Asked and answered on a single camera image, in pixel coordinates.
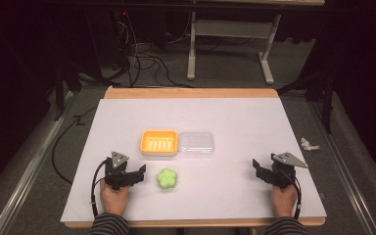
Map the white paper table sheet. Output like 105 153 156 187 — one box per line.
60 97 328 223

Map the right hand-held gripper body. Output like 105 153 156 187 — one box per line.
269 152 309 190

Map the tangle of black floor cables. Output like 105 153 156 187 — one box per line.
111 9 194 89

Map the crumpled white paper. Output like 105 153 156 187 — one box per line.
300 137 321 152

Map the green flower-shaped soap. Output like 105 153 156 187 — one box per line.
156 167 178 190

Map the clear plastic soap dish lid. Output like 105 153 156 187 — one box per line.
177 130 215 158

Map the black metal stand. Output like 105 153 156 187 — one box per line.
276 65 336 134
52 62 83 122

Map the person's right hand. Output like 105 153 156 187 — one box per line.
270 184 299 218

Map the person's left hand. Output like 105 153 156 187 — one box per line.
99 179 131 216

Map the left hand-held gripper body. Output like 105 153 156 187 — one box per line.
103 151 131 192

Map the orange soap dish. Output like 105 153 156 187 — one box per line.
139 129 179 157

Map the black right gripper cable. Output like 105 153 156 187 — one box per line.
287 175 304 220

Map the aluminium floor rail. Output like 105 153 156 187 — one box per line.
0 92 76 235
307 101 376 235

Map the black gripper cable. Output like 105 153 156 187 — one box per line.
90 159 109 218
287 175 304 220

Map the black floor cable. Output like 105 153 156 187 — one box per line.
51 107 99 186

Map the white metal desk frame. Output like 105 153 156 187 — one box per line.
186 11 282 86

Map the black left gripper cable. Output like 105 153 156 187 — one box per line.
90 159 109 218

